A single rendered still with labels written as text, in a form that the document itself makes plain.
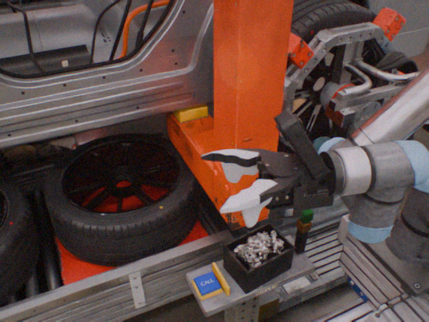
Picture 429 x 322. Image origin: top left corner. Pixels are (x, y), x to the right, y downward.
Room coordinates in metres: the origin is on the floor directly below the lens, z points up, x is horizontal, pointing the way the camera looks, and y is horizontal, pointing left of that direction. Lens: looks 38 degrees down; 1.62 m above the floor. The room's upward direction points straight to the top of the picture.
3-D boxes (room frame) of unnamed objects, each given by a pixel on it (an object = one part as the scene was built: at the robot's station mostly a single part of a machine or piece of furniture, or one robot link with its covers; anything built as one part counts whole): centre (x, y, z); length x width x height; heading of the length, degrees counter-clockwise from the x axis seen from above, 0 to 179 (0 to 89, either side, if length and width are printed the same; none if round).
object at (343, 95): (1.28, -0.44, 1.03); 0.19 x 0.18 x 0.11; 25
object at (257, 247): (0.92, -0.15, 0.51); 0.20 x 0.14 x 0.13; 123
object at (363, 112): (1.37, -0.51, 0.85); 0.21 x 0.14 x 0.14; 25
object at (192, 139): (1.44, 0.04, 0.69); 0.52 x 0.17 x 0.35; 25
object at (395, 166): (0.52, -0.28, 1.21); 0.11 x 0.08 x 0.09; 101
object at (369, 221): (0.54, -0.28, 1.12); 0.11 x 0.08 x 0.11; 11
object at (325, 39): (1.44, -0.48, 0.85); 0.54 x 0.07 x 0.54; 115
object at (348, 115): (1.18, -0.41, 0.93); 0.09 x 0.05 x 0.05; 25
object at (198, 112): (1.60, 0.12, 0.71); 0.14 x 0.14 x 0.05; 25
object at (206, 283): (0.84, 0.03, 0.47); 0.07 x 0.07 x 0.02; 25
